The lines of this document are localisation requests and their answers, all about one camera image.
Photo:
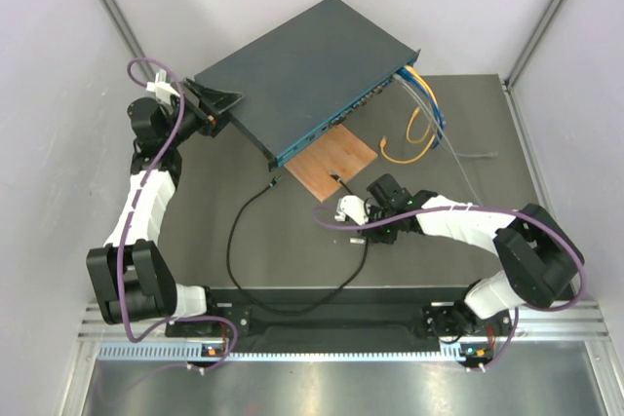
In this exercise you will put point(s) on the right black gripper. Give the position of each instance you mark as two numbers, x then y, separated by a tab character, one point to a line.
389	239

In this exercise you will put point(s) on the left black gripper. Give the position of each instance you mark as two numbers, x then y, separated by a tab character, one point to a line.
214	100

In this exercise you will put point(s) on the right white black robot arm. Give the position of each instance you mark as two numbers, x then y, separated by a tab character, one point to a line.
538	260

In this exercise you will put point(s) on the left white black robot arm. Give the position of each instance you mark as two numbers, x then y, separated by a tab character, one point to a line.
129	275

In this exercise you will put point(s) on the wooden board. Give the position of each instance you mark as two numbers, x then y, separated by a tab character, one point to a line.
338	151

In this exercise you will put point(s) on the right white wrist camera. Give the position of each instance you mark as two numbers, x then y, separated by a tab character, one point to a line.
351	207

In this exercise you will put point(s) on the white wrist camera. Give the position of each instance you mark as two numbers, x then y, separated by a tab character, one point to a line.
351	207
161	88

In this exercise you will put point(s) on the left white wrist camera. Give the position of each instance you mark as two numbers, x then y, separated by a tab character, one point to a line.
161	88

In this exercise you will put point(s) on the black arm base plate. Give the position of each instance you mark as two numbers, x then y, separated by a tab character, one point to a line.
423	312

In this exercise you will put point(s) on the dark blue network switch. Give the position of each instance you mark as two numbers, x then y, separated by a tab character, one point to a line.
305	76

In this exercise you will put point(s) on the white slotted cable duct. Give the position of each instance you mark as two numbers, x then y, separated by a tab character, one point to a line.
208	352

